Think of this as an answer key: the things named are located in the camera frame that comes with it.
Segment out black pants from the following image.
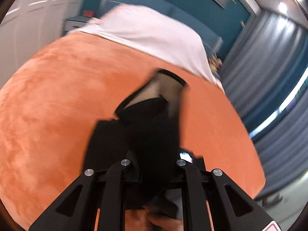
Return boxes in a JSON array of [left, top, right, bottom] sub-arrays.
[[84, 69, 186, 217]]

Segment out orange bed blanket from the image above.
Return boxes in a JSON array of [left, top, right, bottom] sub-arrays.
[[1, 32, 265, 229]]

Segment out grey blue curtain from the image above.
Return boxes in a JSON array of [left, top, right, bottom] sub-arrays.
[[220, 10, 307, 198]]

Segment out items on far nightstand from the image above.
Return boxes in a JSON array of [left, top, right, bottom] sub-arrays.
[[208, 55, 223, 73]]

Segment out bedside nightstand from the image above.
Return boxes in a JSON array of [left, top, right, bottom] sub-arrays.
[[62, 16, 90, 36]]

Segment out white bed sheet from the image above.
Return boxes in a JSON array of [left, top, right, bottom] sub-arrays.
[[69, 4, 223, 90]]

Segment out white wardrobe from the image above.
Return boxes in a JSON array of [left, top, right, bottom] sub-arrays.
[[1, 0, 82, 85]]

